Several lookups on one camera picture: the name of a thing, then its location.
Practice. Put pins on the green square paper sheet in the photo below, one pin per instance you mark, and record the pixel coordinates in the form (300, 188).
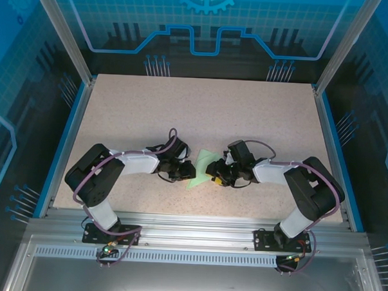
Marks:
(203, 162)

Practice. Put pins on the aluminium frame post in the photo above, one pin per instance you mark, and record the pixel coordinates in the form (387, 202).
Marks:
(346, 46)
(65, 33)

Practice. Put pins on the black base plate right arm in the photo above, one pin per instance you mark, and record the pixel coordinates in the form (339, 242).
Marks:
(264, 240)

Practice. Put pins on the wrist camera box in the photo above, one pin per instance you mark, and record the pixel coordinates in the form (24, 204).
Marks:
(227, 156)
(185, 154)

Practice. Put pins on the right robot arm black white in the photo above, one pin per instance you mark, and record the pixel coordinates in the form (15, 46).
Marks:
(314, 189)

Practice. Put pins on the sheet metal tray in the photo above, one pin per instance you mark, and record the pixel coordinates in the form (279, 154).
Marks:
(191, 280)

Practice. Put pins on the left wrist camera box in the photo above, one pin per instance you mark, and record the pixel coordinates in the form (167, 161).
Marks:
(185, 154)

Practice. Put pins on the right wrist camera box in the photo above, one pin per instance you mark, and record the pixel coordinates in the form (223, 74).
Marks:
(227, 156)

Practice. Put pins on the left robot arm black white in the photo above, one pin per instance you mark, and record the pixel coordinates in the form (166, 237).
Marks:
(89, 179)

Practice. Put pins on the black base plate left arm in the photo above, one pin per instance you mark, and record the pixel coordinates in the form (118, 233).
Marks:
(91, 236)

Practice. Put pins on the aluminium side rail blue edged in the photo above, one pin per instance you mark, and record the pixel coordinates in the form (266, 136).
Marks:
(332, 151)
(71, 140)

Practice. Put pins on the aluminium mounting rail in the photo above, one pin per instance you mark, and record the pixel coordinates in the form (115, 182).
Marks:
(193, 231)

